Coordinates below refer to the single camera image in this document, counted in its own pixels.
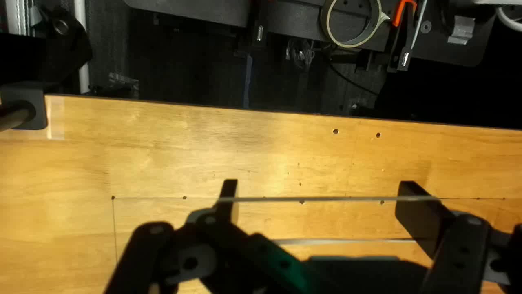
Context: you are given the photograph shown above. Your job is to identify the grey metal clip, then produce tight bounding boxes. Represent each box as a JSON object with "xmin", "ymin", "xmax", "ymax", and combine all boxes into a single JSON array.
[{"xmin": 445, "ymin": 13, "xmax": 478, "ymax": 47}]

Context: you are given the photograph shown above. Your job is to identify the black table clamp with rod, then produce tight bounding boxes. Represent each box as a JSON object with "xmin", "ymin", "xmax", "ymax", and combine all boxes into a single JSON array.
[{"xmin": 0, "ymin": 80, "xmax": 49, "ymax": 132}]

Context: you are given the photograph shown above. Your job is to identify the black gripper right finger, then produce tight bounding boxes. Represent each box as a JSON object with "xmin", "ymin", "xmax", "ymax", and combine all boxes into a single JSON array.
[{"xmin": 395, "ymin": 179, "xmax": 522, "ymax": 294}]

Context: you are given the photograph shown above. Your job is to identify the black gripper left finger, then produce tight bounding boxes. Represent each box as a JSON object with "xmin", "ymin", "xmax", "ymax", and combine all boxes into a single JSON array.
[{"xmin": 103, "ymin": 178, "xmax": 307, "ymax": 294}]

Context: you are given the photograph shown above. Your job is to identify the orange handled tool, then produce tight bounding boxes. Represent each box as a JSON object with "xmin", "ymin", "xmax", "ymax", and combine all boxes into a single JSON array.
[{"xmin": 392, "ymin": 0, "xmax": 419, "ymax": 29}]

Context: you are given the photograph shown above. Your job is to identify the white vertical pole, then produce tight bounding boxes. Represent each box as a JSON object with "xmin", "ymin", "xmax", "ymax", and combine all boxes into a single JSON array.
[{"xmin": 72, "ymin": 0, "xmax": 91, "ymax": 94}]

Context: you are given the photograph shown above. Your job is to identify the white cable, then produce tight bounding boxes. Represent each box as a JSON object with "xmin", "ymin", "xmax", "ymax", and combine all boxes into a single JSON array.
[{"xmin": 493, "ymin": 3, "xmax": 522, "ymax": 32}]

